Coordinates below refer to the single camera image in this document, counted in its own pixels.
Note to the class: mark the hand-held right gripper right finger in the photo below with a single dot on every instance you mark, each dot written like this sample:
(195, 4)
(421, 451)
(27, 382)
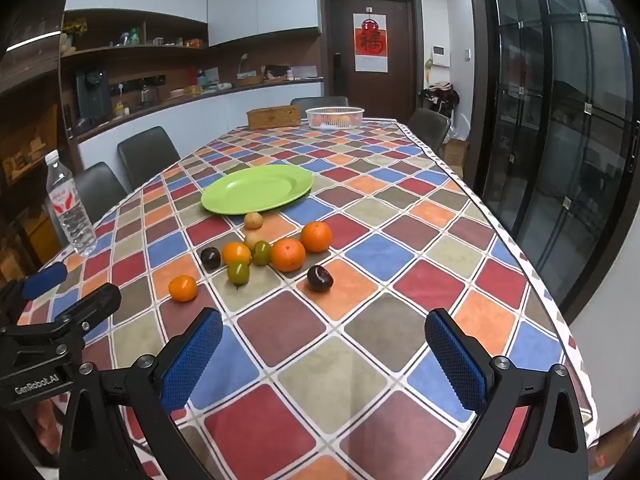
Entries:
(455, 365)

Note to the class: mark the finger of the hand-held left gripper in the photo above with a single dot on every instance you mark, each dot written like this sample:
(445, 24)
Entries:
(45, 280)
(92, 305)

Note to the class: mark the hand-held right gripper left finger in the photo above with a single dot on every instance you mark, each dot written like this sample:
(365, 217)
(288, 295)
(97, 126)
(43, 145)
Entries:
(192, 360)

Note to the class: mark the small tangerine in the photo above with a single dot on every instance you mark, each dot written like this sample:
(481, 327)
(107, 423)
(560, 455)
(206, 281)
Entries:
(236, 253)
(183, 288)

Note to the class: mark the green tomato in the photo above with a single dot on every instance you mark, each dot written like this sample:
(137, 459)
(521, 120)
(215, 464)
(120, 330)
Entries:
(239, 273)
(261, 252)

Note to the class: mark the dark grape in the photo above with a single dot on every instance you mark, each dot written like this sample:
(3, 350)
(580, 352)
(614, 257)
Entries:
(319, 278)
(210, 258)

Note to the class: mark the large orange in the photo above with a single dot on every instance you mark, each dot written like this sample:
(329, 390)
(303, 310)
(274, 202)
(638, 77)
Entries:
(316, 236)
(288, 254)

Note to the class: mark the green plate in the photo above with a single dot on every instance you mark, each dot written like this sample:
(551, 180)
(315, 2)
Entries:
(257, 189)

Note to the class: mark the clear plastic water bottle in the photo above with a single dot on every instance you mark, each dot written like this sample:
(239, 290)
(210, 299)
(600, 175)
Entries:
(72, 210)

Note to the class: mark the dark grey chair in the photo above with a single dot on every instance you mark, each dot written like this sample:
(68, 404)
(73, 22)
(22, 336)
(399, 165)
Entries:
(429, 127)
(100, 190)
(320, 101)
(147, 155)

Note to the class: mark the checkered tablecloth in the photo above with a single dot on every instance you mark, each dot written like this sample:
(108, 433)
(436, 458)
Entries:
(310, 345)

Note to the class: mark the tan round fruit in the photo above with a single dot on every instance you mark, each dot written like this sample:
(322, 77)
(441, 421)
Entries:
(253, 220)

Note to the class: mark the black water dispenser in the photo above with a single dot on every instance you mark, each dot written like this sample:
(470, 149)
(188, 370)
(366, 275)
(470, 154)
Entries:
(92, 97)

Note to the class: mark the cardboard box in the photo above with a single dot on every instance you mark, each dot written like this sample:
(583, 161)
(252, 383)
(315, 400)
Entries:
(456, 154)

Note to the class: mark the kitchen counter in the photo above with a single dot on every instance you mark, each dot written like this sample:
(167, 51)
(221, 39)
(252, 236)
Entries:
(200, 120)

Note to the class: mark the black framed glass door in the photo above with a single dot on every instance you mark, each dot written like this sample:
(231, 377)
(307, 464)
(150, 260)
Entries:
(550, 135)

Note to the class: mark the wicker box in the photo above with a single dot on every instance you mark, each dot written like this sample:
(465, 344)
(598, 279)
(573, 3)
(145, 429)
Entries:
(273, 116)

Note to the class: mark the pile of bags and clothes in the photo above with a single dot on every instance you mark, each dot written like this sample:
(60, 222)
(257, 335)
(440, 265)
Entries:
(439, 97)

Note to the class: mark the white plastic basket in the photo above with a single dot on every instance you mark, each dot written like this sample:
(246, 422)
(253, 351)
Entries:
(334, 116)

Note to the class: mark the metal faucet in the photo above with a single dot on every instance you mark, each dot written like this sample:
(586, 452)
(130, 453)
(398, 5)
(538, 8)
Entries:
(243, 62)

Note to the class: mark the white intercom panel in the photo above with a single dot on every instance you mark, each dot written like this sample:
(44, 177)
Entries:
(440, 56)

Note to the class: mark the brown wooden door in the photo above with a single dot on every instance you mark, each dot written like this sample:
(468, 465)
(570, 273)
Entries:
(400, 50)

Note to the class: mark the red and white door poster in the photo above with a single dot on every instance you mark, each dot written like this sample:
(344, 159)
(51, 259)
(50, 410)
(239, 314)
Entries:
(371, 42)

